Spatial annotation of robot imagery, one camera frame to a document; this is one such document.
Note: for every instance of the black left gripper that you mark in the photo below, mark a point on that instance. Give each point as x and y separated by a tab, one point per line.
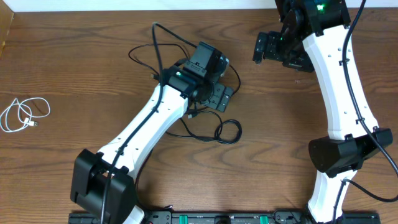
220	97

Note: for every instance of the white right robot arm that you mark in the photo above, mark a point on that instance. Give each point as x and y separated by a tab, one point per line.
316	37

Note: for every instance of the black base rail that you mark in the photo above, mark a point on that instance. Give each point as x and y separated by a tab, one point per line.
279	216

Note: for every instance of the brown side panel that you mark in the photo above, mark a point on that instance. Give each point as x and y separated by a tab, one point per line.
6	18

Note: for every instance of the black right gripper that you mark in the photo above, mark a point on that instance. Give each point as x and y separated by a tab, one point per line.
303	63

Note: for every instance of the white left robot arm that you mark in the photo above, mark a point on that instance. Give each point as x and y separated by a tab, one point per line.
104	183

